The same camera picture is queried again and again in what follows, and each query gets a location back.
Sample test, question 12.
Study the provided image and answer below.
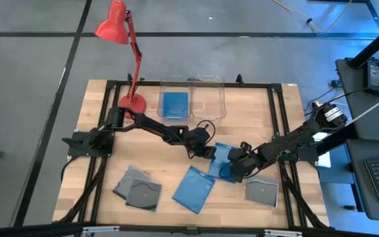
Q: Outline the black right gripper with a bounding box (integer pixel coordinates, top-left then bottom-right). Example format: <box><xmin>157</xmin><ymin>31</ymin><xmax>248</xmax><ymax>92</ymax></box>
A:
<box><xmin>227</xmin><ymin>141</ymin><xmax>260</xmax><ymax>184</ymax></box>

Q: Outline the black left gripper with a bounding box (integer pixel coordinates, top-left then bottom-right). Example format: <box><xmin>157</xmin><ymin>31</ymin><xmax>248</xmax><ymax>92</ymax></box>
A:
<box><xmin>184</xmin><ymin>126</ymin><xmax>218</xmax><ymax>160</ymax></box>

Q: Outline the blue jewel case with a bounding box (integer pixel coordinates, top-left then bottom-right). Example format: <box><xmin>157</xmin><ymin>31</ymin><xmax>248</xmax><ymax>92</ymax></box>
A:
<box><xmin>208</xmin><ymin>142</ymin><xmax>240</xmax><ymax>184</ymax></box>
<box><xmin>172</xmin><ymin>166</ymin><xmax>216</xmax><ymax>215</ymax></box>
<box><xmin>162</xmin><ymin>92</ymin><xmax>190</xmax><ymax>120</ymax></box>

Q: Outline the grey jewel case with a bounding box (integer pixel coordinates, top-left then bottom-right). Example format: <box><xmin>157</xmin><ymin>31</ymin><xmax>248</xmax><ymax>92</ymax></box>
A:
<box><xmin>244</xmin><ymin>176</ymin><xmax>280</xmax><ymax>208</ymax></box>
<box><xmin>112</xmin><ymin>165</ymin><xmax>151</xmax><ymax>201</ymax></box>
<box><xmin>125</xmin><ymin>178</ymin><xmax>163</xmax><ymax>213</ymax></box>

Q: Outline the clear plastic bin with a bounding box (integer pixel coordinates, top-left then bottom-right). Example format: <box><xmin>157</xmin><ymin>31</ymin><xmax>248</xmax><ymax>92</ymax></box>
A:
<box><xmin>157</xmin><ymin>74</ymin><xmax>193</xmax><ymax>125</ymax></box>
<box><xmin>191</xmin><ymin>74</ymin><xmax>227</xmax><ymax>126</ymax></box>

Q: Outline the white paper sheet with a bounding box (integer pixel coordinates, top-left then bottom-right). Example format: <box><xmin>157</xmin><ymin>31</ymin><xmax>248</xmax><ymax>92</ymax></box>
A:
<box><xmin>307</xmin><ymin>131</ymin><xmax>332</xmax><ymax>168</ymax></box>

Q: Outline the black diagonal rig pole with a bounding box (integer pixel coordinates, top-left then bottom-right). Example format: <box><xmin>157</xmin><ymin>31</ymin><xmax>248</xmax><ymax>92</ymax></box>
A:
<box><xmin>314</xmin><ymin>123</ymin><xmax>358</xmax><ymax>155</ymax></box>
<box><xmin>349</xmin><ymin>19</ymin><xmax>379</xmax><ymax>70</ymax></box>

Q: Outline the red desk lamp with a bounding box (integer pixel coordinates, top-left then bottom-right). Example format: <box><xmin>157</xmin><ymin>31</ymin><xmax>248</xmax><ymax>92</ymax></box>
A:
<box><xmin>93</xmin><ymin>0</ymin><xmax>147</xmax><ymax>120</ymax></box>

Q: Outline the dark grey side desk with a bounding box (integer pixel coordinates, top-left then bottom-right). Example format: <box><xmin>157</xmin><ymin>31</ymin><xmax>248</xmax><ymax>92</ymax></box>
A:
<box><xmin>345</xmin><ymin>138</ymin><xmax>379</xmax><ymax>222</ymax></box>
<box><xmin>336</xmin><ymin>57</ymin><xmax>379</xmax><ymax>141</ymax></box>

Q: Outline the black power adapter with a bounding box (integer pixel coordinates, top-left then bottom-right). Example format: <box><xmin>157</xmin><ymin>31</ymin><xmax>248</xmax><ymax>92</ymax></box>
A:
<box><xmin>363</xmin><ymin>60</ymin><xmax>379</xmax><ymax>97</ymax></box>

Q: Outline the black rig crossbar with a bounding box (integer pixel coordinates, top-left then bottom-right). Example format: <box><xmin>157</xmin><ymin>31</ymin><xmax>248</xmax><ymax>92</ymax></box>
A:
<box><xmin>0</xmin><ymin>222</ymin><xmax>379</xmax><ymax>237</ymax></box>

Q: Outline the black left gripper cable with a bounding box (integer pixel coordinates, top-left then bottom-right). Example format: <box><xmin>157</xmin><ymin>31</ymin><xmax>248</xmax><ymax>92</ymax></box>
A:
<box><xmin>195</xmin><ymin>119</ymin><xmax>216</xmax><ymax>145</ymax></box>

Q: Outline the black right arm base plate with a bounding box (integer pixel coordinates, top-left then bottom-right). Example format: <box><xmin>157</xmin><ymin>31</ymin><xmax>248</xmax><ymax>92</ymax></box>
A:
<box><xmin>272</xmin><ymin>134</ymin><xmax>319</xmax><ymax>163</ymax></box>

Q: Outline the black aluminium table frame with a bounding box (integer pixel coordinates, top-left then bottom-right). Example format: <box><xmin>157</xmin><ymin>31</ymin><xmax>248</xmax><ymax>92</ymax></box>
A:
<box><xmin>54</xmin><ymin>78</ymin><xmax>334</xmax><ymax>230</ymax></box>

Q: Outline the silver metal bracket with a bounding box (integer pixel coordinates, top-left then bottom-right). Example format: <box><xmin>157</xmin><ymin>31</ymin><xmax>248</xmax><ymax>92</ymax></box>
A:
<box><xmin>264</xmin><ymin>229</ymin><xmax>303</xmax><ymax>237</ymax></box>
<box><xmin>82</xmin><ymin>225</ymin><xmax>120</xmax><ymax>235</ymax></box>

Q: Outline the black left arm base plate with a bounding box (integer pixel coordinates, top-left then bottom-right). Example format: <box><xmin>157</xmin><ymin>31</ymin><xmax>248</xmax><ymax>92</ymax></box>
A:
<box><xmin>63</xmin><ymin>130</ymin><xmax>114</xmax><ymax>158</ymax></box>

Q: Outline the light grey cable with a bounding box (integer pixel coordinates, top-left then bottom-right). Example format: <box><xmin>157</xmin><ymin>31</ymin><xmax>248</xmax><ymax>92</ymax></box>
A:
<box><xmin>350</xmin><ymin>95</ymin><xmax>379</xmax><ymax>124</ymax></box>

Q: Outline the yellow floor cable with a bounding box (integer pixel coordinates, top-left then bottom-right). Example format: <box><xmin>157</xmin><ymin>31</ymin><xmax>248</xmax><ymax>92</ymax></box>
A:
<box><xmin>271</xmin><ymin>0</ymin><xmax>353</xmax><ymax>34</ymax></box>

